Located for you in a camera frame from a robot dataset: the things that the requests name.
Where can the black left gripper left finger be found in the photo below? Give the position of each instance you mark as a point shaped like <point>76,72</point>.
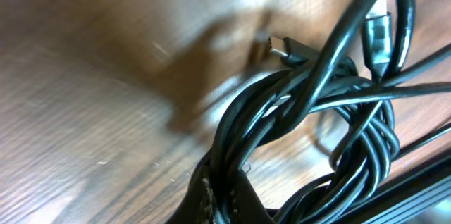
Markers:
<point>199,204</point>

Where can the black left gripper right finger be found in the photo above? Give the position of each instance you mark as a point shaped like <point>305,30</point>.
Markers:
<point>246,206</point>

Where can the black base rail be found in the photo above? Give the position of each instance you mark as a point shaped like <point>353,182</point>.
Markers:
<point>407,195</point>

